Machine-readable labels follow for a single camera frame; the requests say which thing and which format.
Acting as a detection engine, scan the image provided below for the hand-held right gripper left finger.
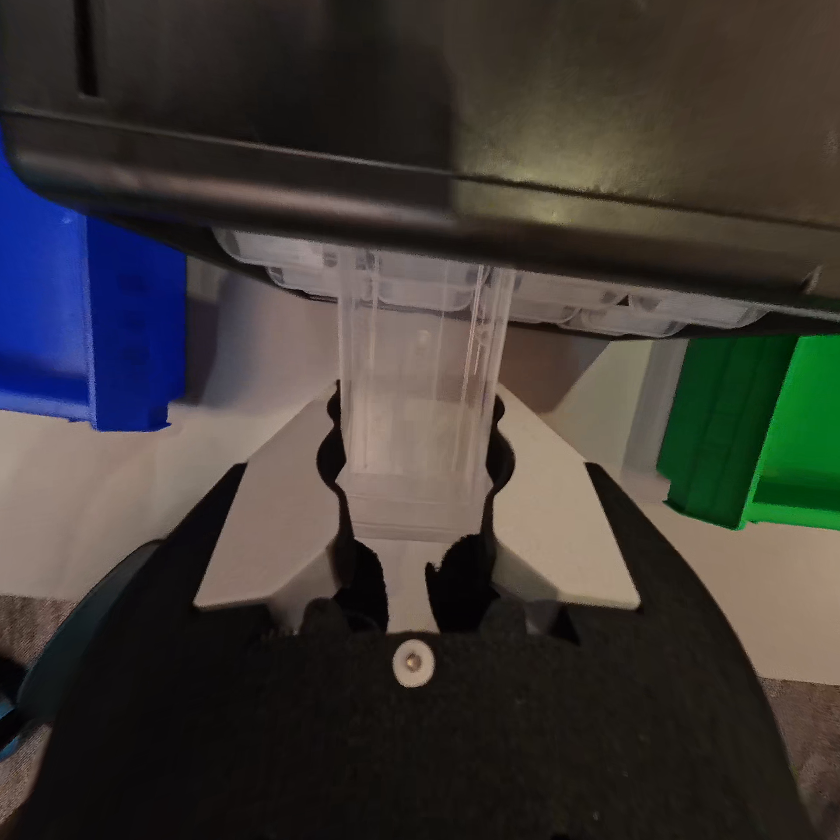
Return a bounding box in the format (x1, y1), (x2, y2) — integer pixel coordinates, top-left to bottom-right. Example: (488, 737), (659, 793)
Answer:
(193, 381), (389, 634)

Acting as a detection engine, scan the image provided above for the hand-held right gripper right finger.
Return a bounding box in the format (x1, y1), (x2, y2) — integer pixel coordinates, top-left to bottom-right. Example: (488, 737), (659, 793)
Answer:
(425, 387), (641, 636)

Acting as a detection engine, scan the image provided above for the clear plastic drawer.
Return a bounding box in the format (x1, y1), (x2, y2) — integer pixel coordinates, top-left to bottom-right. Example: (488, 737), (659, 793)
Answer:
(335, 249), (519, 542)

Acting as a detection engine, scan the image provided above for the set of clear cabinet drawers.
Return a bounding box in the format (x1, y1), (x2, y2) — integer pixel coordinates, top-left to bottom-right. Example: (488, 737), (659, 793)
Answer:
(210, 226), (769, 342)

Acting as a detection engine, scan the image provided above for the blue plastic bin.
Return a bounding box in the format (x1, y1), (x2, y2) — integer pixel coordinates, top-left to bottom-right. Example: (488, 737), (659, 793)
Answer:
(0, 125), (188, 433)

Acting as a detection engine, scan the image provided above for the black drawer cabinet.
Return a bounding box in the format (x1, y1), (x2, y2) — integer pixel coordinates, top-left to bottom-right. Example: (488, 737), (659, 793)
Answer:
(0, 0), (840, 342)

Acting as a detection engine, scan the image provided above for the green plastic bin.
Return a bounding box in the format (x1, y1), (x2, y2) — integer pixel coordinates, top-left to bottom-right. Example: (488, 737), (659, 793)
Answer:
(656, 331), (840, 532)

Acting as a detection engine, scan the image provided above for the dark teal round object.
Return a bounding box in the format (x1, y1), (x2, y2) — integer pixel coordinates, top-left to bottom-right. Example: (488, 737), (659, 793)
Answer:
(0, 538), (165, 762)

